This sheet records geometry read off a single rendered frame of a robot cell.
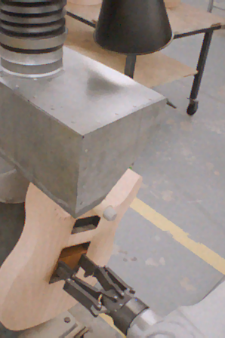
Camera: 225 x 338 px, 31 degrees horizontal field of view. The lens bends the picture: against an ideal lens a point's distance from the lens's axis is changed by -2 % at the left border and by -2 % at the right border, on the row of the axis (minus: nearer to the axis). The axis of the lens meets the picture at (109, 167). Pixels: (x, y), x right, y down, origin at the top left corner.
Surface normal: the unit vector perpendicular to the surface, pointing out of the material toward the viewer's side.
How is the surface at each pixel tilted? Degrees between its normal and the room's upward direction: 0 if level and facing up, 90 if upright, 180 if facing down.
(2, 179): 91
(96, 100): 0
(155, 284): 0
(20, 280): 89
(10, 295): 89
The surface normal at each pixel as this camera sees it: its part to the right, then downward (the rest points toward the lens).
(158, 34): 0.60, 0.33
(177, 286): 0.11, -0.78
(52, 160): -0.70, 0.38
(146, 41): 0.27, 0.47
